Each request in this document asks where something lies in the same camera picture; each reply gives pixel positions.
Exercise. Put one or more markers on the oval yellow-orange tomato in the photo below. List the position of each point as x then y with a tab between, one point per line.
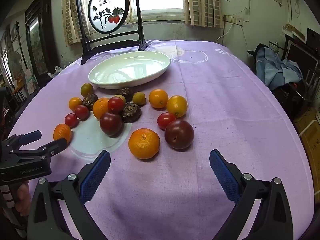
176	106

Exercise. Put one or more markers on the round painted table screen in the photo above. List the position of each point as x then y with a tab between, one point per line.
108	7

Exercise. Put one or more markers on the pile of blue clothes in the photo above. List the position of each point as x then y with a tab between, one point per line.
277	67

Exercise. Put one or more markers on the black hat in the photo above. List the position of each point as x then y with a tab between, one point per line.
256	50

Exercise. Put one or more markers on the round orange tomato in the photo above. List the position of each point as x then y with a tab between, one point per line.
158	98

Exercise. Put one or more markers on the small orange mandarin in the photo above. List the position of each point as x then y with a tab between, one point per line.
75	103

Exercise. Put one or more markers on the dark brown water chestnut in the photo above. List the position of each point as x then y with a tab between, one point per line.
127	92
90	101
132	113

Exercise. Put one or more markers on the red cherry tomato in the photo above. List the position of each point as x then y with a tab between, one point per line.
166	120
115	104
81	112
70	120

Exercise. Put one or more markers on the standing fan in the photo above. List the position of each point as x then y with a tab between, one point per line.
15	65

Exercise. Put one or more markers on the white wall socket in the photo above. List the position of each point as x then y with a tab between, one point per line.
233	19

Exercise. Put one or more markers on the cardboard box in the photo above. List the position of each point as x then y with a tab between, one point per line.
311	132

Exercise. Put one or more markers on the beige checked curtain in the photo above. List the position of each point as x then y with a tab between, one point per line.
202	2
72	12

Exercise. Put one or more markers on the dark purple plum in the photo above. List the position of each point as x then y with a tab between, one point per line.
179	134
111	124

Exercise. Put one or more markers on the white oval plate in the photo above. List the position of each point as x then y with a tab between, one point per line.
130	67

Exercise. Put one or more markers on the dark wooden framed painting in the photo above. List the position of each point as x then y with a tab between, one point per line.
37	37

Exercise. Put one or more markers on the white plastic bag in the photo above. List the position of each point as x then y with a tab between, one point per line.
55	72

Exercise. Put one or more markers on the purple tablecloth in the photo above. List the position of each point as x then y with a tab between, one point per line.
200	80

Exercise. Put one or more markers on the person's left hand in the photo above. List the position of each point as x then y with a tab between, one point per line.
23	196

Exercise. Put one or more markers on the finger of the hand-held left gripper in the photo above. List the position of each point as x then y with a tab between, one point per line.
31	136
53	148

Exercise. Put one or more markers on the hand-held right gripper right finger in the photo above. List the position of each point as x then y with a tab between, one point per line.
223	175

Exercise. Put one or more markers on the large orange mandarin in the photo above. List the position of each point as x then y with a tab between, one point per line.
144	143

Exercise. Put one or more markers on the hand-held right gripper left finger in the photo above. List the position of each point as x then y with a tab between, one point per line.
96	175

